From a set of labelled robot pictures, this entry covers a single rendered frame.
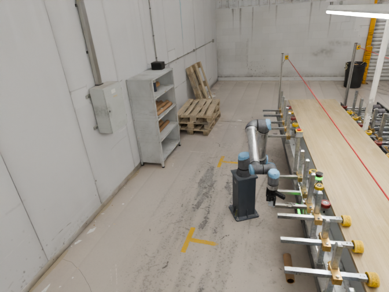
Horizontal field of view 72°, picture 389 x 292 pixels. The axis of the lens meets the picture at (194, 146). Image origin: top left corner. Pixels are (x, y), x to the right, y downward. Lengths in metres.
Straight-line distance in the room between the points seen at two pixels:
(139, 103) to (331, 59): 7.36
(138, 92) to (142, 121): 0.49
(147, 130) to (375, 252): 3.48
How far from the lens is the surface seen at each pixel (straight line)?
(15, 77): 3.01
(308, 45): 10.17
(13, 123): 2.98
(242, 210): 3.57
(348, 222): 2.36
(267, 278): 3.08
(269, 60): 10.21
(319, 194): 2.23
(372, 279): 2.02
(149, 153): 4.76
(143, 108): 4.44
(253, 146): 2.57
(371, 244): 2.33
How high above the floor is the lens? 2.43
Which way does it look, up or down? 27 degrees down
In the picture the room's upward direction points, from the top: 5 degrees counter-clockwise
